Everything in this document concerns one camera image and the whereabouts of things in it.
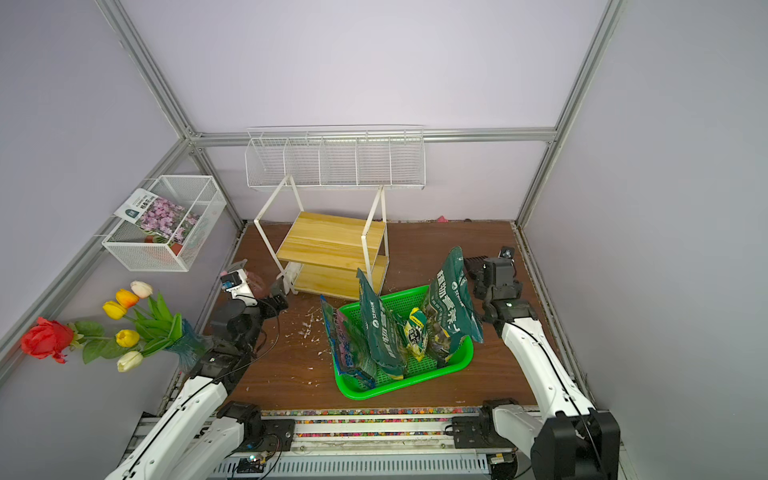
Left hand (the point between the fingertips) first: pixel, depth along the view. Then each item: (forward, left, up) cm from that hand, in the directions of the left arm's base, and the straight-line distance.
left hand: (267, 284), depth 78 cm
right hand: (-1, -62, -2) cm, 62 cm away
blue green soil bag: (-17, -22, -3) cm, 28 cm away
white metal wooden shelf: (+9, -15, 0) cm, 17 cm away
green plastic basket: (-25, -22, -13) cm, 35 cm away
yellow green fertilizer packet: (-13, -38, -7) cm, 41 cm away
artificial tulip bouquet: (-12, +24, +6) cm, 27 cm away
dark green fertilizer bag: (-13, -47, +4) cm, 49 cm away
